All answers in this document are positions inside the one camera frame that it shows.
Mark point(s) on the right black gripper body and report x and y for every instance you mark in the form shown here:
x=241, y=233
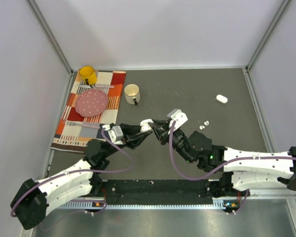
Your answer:
x=177, y=137

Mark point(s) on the white oval case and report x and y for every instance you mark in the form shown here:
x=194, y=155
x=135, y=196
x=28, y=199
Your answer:
x=222, y=99

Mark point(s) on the pink handled fork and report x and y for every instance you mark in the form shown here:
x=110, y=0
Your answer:
x=71, y=123

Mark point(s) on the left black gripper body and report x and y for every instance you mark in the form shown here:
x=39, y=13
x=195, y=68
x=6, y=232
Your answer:
x=126, y=140

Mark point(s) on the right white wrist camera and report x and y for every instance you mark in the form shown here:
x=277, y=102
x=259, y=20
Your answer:
x=178, y=117

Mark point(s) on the yellow mug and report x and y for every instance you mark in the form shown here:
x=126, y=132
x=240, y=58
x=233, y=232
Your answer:
x=88, y=74

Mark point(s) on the pink dotted plate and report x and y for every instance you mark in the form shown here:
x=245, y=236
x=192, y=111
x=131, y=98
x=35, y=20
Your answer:
x=91, y=103

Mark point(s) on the cream mug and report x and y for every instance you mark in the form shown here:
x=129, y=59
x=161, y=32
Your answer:
x=132, y=94

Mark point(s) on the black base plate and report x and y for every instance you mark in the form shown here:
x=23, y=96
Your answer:
x=163, y=192

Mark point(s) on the white earbud charging case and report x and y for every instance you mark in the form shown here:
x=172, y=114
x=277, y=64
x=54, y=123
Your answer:
x=146, y=124

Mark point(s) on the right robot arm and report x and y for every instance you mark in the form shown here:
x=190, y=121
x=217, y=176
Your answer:
x=241, y=170

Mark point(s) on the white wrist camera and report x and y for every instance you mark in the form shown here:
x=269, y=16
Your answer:
x=112, y=133
x=178, y=117

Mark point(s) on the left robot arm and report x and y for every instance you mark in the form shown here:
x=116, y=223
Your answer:
x=35, y=199

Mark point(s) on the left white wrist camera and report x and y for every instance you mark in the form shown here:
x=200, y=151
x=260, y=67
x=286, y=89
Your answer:
x=112, y=133

